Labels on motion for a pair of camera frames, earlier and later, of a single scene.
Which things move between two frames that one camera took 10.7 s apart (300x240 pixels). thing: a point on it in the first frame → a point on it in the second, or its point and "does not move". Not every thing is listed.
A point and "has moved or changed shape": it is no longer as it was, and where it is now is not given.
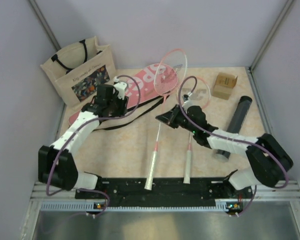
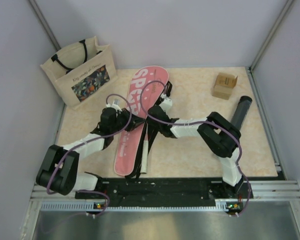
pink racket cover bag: [152, 82] has moved or changed shape
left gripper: [123, 105] → [131, 124]
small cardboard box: [223, 85] does not move
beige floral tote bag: [77, 70] does not move
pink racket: [169, 75] → [143, 165]
